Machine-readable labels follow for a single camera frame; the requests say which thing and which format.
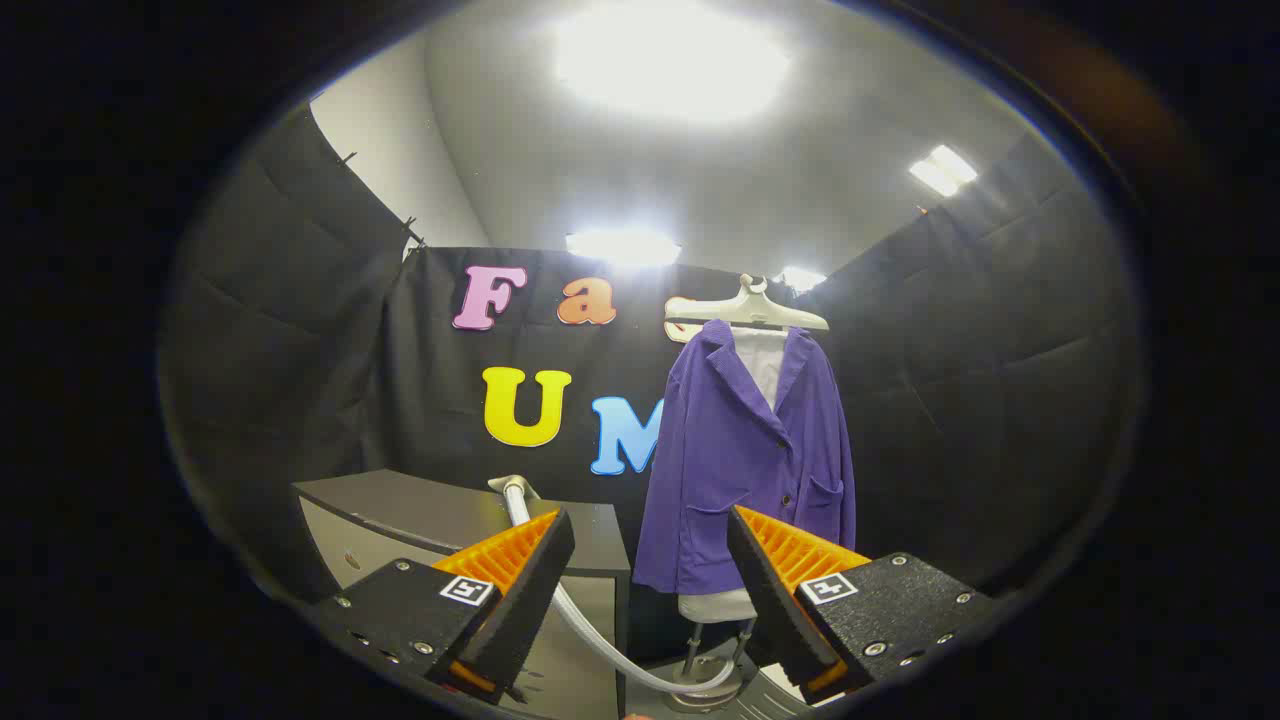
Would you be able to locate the grey cabinet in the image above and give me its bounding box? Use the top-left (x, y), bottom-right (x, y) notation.
top-left (293, 468), bottom-right (633, 720)

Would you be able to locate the purple corduroy jacket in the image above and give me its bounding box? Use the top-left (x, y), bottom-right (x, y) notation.
top-left (632, 318), bottom-right (858, 598)

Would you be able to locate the white clothes hanger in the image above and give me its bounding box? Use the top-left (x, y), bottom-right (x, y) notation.
top-left (665, 273), bottom-right (831, 333)

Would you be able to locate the white mannequin torso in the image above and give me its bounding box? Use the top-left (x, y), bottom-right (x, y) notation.
top-left (678, 325), bottom-right (791, 624)

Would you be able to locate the large square ceiling light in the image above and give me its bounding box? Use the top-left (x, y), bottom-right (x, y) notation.
top-left (553, 0), bottom-right (793, 127)

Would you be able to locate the long ceiling light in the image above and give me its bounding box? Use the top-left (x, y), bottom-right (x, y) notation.
top-left (565, 228), bottom-right (684, 268)

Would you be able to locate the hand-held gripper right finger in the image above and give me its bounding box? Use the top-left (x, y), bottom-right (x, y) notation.
top-left (726, 504), bottom-right (997, 707)

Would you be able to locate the metal mannequin stand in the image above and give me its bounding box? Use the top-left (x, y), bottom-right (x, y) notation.
top-left (664, 618), bottom-right (773, 714)

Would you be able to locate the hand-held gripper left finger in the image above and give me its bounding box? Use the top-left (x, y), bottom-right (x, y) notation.
top-left (310, 507), bottom-right (578, 707)

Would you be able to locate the double panel ceiling light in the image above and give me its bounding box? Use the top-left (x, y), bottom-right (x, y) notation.
top-left (907, 144), bottom-right (980, 199)

